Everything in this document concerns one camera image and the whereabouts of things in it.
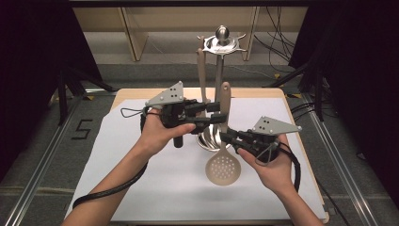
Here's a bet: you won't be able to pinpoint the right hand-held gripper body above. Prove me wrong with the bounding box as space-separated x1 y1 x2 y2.
247 115 303 165

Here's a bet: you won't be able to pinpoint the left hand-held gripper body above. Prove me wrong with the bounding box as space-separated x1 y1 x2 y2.
144 80 203 149

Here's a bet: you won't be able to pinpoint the beige slotted skimmer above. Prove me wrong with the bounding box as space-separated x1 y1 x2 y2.
204 81 242 187

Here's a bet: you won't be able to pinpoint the beige spatula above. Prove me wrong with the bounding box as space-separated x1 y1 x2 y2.
196 47 209 105

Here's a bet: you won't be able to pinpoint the metal utensil rack stand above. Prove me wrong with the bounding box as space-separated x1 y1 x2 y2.
195 25 248 153

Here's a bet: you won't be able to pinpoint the person's left hand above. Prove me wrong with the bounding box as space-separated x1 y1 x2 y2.
134 107 198 158

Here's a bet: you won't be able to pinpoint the person's right hand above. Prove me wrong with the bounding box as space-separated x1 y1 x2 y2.
235 134 295 196

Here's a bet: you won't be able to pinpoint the black stand legs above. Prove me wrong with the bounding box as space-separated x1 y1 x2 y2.
56 66 116 127
263 59 326 122

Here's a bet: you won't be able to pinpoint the white paper sheet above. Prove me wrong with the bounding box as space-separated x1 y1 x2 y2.
63 97 327 222

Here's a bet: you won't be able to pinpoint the light wooden furniture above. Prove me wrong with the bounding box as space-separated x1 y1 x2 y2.
72 7 309 62

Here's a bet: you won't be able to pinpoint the black curtain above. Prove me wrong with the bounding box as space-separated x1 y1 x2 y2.
287 0 399 201
0 0 103 184

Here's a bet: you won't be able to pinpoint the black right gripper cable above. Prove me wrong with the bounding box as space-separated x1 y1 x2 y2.
278 141 351 226

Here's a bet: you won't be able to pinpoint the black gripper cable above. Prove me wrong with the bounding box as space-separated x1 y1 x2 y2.
278 141 351 226
72 105 149 210

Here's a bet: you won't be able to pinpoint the thin black lanyard loop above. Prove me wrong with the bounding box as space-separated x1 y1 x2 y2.
120 106 146 120

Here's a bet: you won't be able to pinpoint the aluminium floor rail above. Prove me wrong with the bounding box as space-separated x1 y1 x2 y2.
3 93 85 226
300 93 381 226

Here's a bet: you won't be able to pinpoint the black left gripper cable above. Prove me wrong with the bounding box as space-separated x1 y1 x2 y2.
72 105 149 210

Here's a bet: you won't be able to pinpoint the black hanging cables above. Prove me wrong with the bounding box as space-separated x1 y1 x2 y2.
253 6 300 73

